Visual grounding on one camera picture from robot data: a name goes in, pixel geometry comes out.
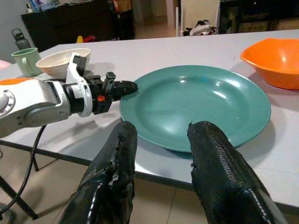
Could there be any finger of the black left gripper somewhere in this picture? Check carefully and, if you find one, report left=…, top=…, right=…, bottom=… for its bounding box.
left=112, top=80, right=140, bottom=101
left=105, top=72, right=117, bottom=92

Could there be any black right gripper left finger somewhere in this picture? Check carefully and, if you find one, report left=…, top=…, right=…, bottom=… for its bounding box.
left=59, top=120, right=138, bottom=224

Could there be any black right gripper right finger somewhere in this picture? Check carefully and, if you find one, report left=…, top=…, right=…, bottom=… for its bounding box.
left=187, top=120, right=288, bottom=224

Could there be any teal plate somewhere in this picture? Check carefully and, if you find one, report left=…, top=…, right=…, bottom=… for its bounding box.
left=119, top=64, right=272, bottom=154

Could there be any white ribbed ceramic bowl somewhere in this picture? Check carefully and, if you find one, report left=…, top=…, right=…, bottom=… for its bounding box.
left=36, top=48, right=92, bottom=78

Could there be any black sideboard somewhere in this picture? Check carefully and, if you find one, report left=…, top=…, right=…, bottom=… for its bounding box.
left=21, top=0, right=136, bottom=52

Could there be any pale green mug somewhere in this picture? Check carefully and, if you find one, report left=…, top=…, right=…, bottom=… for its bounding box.
left=11, top=47, right=43, bottom=77

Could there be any orange plate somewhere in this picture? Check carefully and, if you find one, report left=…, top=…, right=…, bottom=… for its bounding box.
left=0, top=78, right=36, bottom=86

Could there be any grey water bottle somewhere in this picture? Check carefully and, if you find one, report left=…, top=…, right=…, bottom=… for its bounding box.
left=11, top=28, right=31, bottom=51

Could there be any black and white clothes pile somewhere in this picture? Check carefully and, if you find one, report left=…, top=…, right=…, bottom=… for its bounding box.
left=184, top=20, right=220, bottom=36

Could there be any orange plastic bowl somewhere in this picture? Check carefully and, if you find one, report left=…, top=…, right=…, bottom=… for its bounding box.
left=240, top=38, right=299, bottom=91

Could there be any black cabinet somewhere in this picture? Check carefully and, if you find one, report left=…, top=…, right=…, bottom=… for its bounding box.
left=219, top=0, right=299, bottom=34

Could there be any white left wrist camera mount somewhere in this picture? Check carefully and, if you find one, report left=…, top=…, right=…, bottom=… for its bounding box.
left=65, top=52, right=94, bottom=118

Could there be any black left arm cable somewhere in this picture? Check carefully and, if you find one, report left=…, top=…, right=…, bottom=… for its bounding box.
left=0, top=125, right=48, bottom=217

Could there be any black metal table frame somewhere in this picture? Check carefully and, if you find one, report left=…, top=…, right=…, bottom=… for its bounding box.
left=0, top=139, right=40, bottom=221

